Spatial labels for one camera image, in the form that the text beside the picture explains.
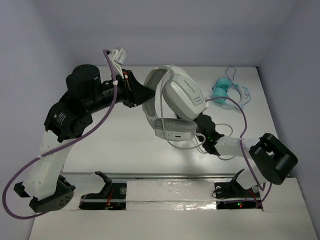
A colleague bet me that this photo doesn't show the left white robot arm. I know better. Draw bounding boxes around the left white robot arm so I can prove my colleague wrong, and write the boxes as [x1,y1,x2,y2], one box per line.
[13,64,155,214]

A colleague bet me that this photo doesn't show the white foil tape strip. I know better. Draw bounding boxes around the white foil tape strip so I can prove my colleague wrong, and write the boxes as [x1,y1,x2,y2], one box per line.
[125,180,217,211]

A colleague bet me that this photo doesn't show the white headphone cable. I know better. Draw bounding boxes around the white headphone cable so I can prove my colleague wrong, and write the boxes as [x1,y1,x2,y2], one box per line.
[159,63,235,161]

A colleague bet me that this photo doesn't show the white grey headphones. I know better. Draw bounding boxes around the white grey headphones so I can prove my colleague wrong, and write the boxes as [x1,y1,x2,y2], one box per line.
[142,65,207,142]

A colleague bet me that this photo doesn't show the teal white headphones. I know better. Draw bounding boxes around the teal white headphones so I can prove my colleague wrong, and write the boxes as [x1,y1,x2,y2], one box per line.
[212,77,251,110]

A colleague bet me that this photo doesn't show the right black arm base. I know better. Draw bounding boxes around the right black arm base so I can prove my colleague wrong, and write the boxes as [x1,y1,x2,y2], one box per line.
[211,169,262,210]

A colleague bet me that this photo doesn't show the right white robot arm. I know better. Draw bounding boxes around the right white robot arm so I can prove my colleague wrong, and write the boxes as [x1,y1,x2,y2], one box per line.
[194,114,298,197]

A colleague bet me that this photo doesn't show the aluminium rail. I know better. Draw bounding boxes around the aluminium rail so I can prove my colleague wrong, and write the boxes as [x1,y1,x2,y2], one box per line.
[62,171,241,180]

